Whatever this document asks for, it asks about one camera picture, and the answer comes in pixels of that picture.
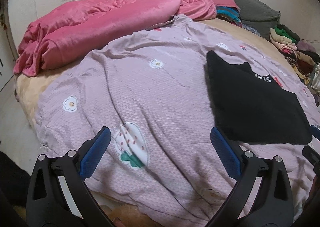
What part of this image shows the black sweater with orange patches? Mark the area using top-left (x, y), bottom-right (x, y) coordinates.
top-left (206, 51), bottom-right (312, 145)

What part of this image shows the stack of folded clothes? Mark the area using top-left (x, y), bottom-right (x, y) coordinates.
top-left (269, 24), bottom-right (319, 85)

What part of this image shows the striped folded clothes pile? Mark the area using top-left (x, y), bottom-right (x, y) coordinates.
top-left (216, 6), bottom-right (242, 27)

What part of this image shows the lilac strawberry print bedsheet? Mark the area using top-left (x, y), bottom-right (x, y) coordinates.
top-left (35, 15), bottom-right (319, 226)

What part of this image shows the pink blanket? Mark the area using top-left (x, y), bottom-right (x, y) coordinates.
top-left (13, 0), bottom-right (240, 77)

